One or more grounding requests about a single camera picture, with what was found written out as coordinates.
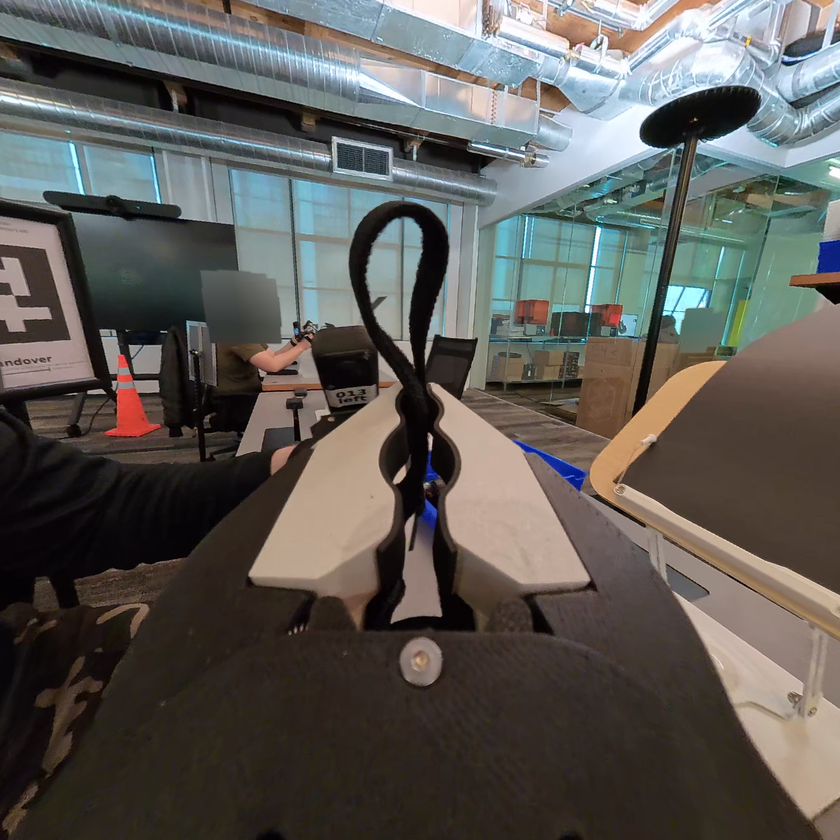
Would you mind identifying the silver ventilation duct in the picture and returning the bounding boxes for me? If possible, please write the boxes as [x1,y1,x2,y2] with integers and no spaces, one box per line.
[0,79,500,204]
[0,0,572,152]

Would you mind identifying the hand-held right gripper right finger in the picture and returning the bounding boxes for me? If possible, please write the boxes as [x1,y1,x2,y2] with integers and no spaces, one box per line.
[431,389,593,620]

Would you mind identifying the orange traffic cone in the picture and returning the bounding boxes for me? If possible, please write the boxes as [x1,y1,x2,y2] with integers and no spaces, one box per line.
[103,355,161,438]

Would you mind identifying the wooden standing desk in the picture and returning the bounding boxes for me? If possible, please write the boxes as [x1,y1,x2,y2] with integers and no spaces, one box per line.
[788,269,840,305]

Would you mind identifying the person's camouflage pants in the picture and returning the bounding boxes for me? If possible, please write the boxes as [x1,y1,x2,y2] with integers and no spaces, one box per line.
[0,598,158,840]

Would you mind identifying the blue plastic bin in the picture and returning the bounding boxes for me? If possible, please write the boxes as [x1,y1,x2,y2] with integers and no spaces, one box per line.
[420,440,589,552]

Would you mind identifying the black video bar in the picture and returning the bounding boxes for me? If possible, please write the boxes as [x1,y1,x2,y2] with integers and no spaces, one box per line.
[44,191,182,219]

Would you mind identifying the white vent grille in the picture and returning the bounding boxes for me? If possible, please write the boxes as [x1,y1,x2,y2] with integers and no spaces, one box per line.
[331,136,395,181]

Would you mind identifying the large black monitor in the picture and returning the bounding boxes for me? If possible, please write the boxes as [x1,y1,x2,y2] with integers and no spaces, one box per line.
[73,210,244,336]

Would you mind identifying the black velcro strap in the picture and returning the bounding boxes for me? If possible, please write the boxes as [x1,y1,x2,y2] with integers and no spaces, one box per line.
[348,200,454,618]

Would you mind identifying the black round-top pole stand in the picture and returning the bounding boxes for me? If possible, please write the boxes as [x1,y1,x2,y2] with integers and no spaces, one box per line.
[640,86,762,418]

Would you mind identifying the person's left forearm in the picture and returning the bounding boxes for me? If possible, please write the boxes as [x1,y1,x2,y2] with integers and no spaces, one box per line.
[0,407,296,585]

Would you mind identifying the black office chair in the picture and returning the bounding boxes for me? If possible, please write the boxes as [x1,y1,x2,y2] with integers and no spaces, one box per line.
[427,335,480,399]

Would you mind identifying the black framed tag sign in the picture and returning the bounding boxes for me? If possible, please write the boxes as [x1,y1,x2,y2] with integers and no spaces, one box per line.
[0,200,112,401]

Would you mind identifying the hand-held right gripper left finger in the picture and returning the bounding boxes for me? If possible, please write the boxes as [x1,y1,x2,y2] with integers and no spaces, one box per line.
[248,385,410,620]

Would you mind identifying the wooden board with black mat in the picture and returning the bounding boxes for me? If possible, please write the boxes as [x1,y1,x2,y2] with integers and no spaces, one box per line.
[591,305,840,598]

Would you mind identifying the white board stand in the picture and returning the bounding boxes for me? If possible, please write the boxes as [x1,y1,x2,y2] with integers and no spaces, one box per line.
[615,483,840,788]

